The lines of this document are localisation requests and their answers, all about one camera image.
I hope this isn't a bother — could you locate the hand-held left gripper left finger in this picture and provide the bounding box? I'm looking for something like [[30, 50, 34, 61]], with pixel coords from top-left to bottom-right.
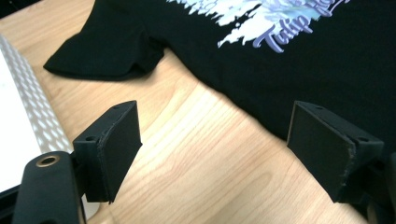
[[72, 100, 143, 205]]

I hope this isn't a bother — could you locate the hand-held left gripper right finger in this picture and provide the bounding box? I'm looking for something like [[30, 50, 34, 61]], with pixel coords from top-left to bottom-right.
[[286, 100, 386, 205]]

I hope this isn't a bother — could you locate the black printed t-shirt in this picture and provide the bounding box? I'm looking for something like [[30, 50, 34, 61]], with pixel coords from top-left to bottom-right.
[[43, 0, 396, 164]]

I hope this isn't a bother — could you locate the white plastic basket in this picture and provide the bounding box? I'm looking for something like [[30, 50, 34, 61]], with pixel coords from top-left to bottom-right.
[[0, 33, 101, 220]]

